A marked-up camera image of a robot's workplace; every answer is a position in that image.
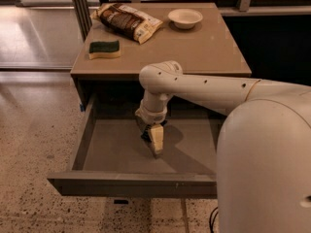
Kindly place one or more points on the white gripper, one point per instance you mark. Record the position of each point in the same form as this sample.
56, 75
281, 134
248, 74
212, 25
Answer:
150, 116

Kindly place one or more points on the dark blue rxbar wrapper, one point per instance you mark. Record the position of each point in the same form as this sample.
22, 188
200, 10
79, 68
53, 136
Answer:
145, 135

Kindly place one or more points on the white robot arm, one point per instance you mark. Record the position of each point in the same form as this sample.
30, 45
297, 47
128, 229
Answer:
263, 150

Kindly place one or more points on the open grey top drawer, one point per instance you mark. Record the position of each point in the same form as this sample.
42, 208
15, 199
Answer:
112, 160

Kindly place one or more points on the grey cabinet with counter top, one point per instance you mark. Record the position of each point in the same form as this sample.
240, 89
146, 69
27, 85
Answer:
206, 49

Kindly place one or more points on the green and yellow sponge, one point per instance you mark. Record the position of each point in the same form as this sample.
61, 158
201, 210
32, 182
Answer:
104, 50

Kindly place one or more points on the brown and white snack bag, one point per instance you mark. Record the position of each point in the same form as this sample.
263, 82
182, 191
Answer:
132, 23

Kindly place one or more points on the white ceramic bowl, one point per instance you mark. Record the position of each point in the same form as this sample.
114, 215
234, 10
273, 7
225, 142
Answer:
185, 18

